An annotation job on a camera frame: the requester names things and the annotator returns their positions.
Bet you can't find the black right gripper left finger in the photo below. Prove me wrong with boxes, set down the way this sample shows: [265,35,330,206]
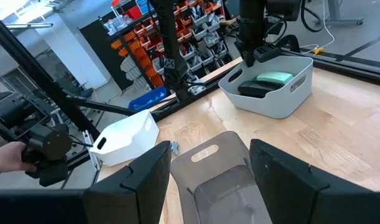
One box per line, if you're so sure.
[83,140,172,224]

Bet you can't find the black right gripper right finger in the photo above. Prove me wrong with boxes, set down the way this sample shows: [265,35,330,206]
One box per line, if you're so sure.
[249,138,379,224]

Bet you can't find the teal clip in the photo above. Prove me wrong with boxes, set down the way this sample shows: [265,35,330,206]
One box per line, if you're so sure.
[253,71,295,86]

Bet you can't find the black stapler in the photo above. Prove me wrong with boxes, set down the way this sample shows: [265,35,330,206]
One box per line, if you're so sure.
[238,80,282,99]

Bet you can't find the light grey plastic bin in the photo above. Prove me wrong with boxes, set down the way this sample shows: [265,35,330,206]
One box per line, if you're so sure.
[218,55,314,119]

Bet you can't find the white plastic bin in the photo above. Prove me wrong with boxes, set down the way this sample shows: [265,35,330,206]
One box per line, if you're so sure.
[89,109,160,167]

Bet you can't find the smoky transparent plastic bin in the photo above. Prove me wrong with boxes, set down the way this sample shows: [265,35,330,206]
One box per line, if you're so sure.
[170,130,273,224]

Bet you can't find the grey cart base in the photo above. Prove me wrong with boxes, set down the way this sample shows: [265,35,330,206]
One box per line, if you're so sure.
[313,0,364,26]

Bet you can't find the blue storage bin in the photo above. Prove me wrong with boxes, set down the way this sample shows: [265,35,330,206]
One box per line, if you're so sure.
[127,85,172,112]

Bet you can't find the shelf with storage bins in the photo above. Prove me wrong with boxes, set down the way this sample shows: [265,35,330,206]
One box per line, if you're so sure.
[79,0,240,91]

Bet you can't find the person's hand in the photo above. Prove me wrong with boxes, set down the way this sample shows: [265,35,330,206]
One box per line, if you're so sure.
[0,141,37,174]

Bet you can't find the white floor cable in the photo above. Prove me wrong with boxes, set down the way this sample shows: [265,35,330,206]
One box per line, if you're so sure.
[301,0,336,50]

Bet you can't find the white arm base bracket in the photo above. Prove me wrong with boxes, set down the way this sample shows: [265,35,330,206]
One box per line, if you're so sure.
[81,129,101,171]

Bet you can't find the black leader arm handle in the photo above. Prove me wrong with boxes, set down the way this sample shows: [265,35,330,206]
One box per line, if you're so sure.
[0,89,74,188]

